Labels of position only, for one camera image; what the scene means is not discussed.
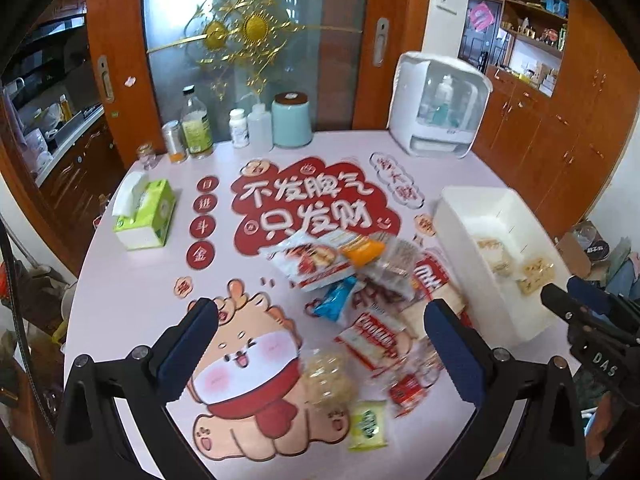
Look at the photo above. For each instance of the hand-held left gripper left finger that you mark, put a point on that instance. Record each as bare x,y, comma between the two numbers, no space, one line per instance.
187,355

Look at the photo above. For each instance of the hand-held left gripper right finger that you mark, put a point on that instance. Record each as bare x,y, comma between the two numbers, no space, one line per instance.
455,355

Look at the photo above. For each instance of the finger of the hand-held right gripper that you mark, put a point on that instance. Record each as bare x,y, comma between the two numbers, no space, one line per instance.
590,292
560,301

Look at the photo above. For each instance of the white plastic bin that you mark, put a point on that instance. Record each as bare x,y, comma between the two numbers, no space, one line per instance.
502,310

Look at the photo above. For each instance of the small red snack packet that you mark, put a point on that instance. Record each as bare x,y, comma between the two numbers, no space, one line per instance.
407,392

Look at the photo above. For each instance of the beige bag with red label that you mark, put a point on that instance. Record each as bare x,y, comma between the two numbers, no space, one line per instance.
434,280

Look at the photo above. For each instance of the yellow green snack packet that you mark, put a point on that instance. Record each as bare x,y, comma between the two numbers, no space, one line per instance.
369,425

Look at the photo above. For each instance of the clear rice cracker packet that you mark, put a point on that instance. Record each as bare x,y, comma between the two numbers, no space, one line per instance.
327,375

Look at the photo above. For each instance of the blue snack packet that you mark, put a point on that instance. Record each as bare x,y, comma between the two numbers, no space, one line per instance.
335,302

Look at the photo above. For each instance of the orange snack packet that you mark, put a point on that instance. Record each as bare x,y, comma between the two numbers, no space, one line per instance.
367,255

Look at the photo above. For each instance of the pale nougat cracker packet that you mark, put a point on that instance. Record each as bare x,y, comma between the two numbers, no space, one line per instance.
492,255
535,274

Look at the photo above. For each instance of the cardboard box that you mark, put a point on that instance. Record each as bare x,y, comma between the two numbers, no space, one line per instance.
575,255

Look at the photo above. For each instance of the red lettered biscuit packet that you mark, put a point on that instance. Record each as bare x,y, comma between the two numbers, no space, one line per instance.
372,342

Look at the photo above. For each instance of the printed pink tablecloth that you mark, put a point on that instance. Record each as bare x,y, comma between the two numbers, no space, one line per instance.
240,270

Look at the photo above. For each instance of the clear packet of dark seeds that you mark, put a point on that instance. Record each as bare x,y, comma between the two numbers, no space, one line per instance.
395,267

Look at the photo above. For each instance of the green tissue box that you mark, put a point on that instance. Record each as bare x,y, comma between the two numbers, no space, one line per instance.
150,212

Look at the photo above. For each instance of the red and white snack packet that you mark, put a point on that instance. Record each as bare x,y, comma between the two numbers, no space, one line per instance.
310,260

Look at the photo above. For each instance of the wooden cabinet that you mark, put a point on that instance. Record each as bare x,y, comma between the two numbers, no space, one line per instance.
575,135

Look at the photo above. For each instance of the small glass jar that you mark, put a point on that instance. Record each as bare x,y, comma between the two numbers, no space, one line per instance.
146,157

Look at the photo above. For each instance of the metal can with orange base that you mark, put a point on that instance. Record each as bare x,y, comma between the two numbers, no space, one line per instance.
174,141

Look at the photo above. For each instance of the white bottle sterilizer appliance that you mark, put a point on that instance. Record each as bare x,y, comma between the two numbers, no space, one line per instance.
415,135

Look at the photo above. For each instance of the glass bottle with yellow label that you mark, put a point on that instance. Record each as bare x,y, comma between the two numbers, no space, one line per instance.
196,132

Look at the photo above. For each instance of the white pill bottle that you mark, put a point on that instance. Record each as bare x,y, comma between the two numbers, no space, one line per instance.
239,130

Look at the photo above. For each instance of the white plastic bottle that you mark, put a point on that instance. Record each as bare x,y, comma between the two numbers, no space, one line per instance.
260,130

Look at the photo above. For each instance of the kitchen counter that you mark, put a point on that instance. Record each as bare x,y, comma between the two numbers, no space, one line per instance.
65,132

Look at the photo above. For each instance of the mint green canister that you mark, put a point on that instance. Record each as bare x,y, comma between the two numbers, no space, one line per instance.
291,122

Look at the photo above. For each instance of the wooden shelf unit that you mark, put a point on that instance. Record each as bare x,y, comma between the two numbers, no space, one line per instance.
530,40

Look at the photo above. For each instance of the red door decoration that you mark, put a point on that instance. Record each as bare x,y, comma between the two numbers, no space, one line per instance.
482,16

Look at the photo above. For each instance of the gold door ornament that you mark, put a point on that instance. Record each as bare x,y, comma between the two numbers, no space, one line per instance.
254,27

